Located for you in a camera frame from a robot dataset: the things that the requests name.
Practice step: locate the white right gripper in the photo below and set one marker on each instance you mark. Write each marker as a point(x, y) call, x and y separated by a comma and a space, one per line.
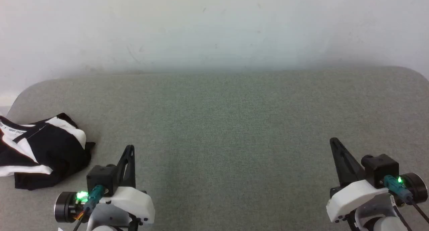
point(352, 197)

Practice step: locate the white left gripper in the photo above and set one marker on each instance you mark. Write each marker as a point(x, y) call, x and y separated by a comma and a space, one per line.
point(134, 200)

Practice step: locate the white black t-shirt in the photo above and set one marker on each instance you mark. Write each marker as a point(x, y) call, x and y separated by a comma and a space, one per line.
point(50, 147)

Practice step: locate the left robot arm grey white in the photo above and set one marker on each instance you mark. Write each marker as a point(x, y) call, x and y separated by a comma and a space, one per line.
point(107, 219)

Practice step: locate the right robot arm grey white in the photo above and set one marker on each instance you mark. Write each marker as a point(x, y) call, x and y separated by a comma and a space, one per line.
point(375, 216)

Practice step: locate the grey fabric sofa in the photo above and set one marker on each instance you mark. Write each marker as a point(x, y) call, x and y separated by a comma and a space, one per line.
point(221, 130)

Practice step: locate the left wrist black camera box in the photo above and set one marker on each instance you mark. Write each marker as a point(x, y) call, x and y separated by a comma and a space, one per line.
point(100, 175)

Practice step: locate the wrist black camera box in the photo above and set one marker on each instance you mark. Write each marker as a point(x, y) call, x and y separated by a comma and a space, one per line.
point(380, 169)
point(100, 175)

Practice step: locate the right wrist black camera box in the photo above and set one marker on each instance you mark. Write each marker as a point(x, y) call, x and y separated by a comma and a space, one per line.
point(380, 169)

